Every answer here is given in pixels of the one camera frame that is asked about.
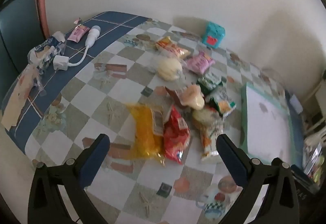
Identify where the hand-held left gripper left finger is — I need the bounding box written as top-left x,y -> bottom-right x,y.
28,133 -> 111,224

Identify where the dark grey panel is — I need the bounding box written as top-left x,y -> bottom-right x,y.
0,0 -> 44,74

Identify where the pale bread bun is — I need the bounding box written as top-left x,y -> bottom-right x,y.
153,57 -> 184,82

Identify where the cream snack packet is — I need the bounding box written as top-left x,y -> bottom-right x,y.
199,122 -> 223,163

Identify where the crumpled blue white bag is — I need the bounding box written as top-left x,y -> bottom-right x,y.
28,31 -> 67,74

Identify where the white device cable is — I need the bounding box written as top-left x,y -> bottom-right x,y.
69,45 -> 89,68

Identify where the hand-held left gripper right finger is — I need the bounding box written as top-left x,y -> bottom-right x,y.
216,133 -> 300,224

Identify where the clear green-sealed bun packet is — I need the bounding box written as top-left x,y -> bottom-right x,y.
191,107 -> 221,129

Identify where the pink snack packet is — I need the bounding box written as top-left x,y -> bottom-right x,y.
186,51 -> 216,74

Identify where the orange pole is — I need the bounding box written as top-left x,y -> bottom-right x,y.
37,0 -> 51,38

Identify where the white plastic chair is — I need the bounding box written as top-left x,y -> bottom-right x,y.
302,122 -> 326,148

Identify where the small pink sachet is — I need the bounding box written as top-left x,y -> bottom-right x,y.
67,17 -> 91,42

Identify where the red snack packet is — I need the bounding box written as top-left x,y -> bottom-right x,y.
163,105 -> 191,164

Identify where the green white orange snack packet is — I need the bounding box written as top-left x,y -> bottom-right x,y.
205,86 -> 237,117

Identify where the dark green snack packet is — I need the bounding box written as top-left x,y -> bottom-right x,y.
197,72 -> 226,92

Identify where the white power adapter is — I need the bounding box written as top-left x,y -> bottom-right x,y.
53,55 -> 70,71

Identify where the brown pastry packet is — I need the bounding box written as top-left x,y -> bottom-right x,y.
164,84 -> 205,110

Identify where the teal cube toy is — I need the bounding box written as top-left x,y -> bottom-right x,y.
202,21 -> 226,48

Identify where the yellow snack packet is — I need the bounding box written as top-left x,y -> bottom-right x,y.
126,103 -> 166,163

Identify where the white power strip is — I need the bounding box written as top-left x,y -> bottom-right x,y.
289,94 -> 303,113

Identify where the green-rimmed white cardboard tray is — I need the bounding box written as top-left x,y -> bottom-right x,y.
239,82 -> 298,166

